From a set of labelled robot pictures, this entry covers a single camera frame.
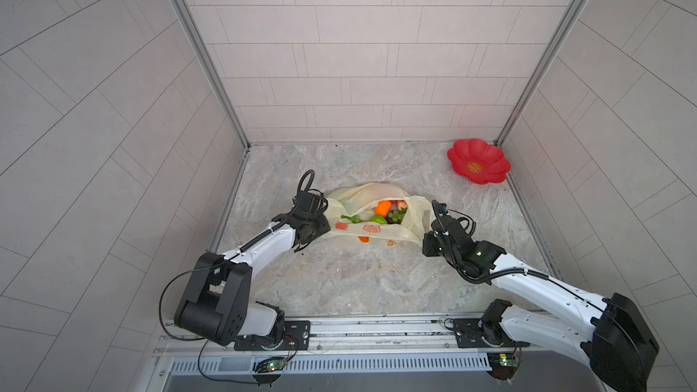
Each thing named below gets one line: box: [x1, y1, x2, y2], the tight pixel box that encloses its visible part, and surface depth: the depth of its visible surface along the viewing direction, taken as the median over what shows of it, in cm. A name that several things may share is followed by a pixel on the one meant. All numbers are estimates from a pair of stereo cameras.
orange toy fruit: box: [374, 200, 393, 217], surface depth 93 cm
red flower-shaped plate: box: [447, 138, 511, 186], surface depth 113 cm
